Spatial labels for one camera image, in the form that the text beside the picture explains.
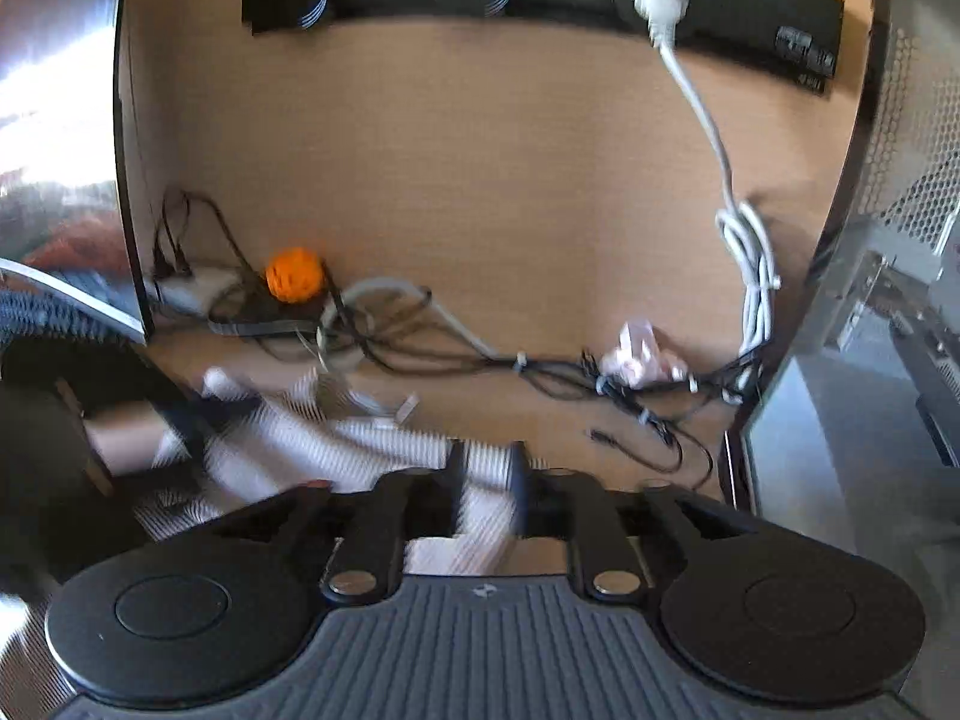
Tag open computer tower case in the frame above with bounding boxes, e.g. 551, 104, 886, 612
718, 0, 960, 720

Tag black power adapter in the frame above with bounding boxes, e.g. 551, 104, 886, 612
208, 291, 340, 340

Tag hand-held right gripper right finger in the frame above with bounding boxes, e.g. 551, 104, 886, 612
511, 441, 758, 602

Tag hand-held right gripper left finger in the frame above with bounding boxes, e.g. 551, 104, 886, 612
214, 441, 467, 602

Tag black curved computer monitor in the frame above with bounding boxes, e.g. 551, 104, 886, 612
0, 0, 155, 338

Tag striped grey white garment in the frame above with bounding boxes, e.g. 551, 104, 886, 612
135, 366, 527, 567

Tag black cable bundle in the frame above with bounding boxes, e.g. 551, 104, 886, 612
152, 187, 764, 490

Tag white adapter box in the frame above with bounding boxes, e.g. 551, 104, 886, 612
154, 270, 256, 312

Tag light grey cable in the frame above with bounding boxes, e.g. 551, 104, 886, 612
319, 276, 505, 374

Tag white power cable with plug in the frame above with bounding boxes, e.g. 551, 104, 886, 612
632, 0, 782, 385

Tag orange pumpkin figure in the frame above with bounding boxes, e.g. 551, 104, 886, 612
265, 247, 328, 305

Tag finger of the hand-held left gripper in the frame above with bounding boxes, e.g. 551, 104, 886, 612
161, 379, 260, 436

